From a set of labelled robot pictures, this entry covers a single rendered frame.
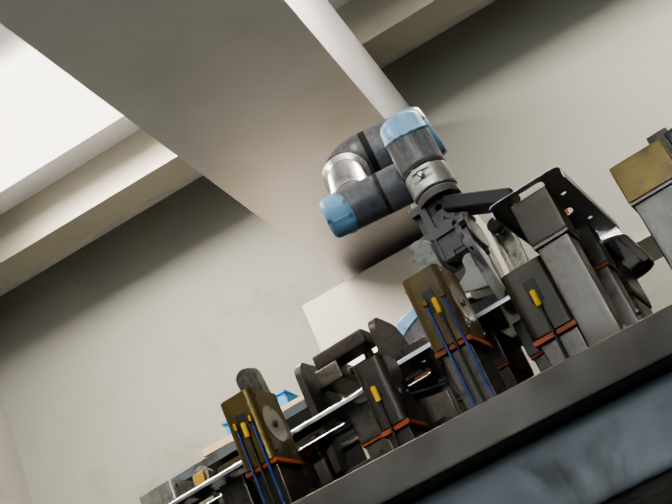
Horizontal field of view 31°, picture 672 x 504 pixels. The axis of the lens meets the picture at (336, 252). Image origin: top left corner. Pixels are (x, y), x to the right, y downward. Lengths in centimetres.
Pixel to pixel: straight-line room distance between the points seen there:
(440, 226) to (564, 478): 82
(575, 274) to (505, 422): 39
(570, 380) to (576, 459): 8
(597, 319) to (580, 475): 35
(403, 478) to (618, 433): 20
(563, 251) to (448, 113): 420
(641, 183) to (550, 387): 65
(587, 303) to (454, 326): 27
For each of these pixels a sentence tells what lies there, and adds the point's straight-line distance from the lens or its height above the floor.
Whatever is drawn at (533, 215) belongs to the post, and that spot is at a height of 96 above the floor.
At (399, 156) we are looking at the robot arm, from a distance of 192.
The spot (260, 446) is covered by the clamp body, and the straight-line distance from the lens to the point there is 177.
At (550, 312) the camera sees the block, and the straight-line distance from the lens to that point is 160.
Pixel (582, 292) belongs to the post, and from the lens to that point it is 142.
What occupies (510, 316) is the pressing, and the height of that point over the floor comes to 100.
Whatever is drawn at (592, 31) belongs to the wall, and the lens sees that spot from 562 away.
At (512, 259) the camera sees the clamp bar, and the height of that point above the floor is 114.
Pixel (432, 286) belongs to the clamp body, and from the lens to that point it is 166.
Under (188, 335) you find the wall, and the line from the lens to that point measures 578.
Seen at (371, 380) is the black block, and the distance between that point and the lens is 172.
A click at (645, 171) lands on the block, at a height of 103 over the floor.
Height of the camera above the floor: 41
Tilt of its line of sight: 25 degrees up
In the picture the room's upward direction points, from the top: 24 degrees counter-clockwise
